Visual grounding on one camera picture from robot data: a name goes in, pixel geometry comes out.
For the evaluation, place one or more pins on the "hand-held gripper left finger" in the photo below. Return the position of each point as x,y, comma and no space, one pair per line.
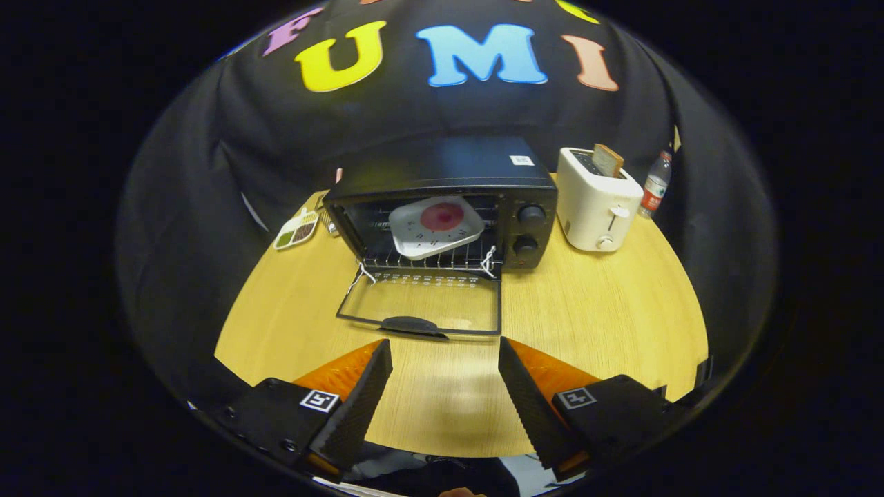
359,407

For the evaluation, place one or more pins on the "clear water bottle red label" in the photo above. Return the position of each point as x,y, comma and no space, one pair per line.
655,190

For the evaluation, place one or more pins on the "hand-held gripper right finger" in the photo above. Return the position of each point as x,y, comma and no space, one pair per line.
532,407

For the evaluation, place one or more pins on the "white divided dish with beans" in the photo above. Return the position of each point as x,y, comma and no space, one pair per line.
297,231

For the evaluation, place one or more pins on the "brown bread slice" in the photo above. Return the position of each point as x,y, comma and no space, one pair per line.
608,160

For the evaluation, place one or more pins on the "white toaster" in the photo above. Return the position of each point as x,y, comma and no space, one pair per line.
587,207

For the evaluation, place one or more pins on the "black backdrop cloth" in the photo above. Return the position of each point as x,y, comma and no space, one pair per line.
207,138

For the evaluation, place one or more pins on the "pink ham slice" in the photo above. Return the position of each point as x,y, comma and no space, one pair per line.
442,216

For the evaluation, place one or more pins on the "black toaster oven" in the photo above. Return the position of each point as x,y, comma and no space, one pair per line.
449,166

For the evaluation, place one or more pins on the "white square plate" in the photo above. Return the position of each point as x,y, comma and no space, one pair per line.
414,238

